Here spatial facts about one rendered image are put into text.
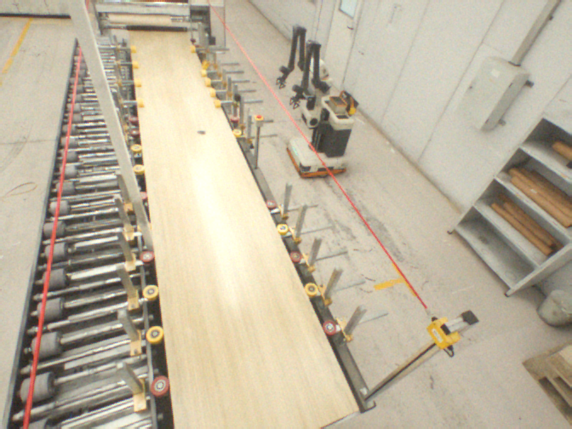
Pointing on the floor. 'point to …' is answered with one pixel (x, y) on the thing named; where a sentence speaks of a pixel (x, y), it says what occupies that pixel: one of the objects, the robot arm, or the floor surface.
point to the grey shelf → (552, 122)
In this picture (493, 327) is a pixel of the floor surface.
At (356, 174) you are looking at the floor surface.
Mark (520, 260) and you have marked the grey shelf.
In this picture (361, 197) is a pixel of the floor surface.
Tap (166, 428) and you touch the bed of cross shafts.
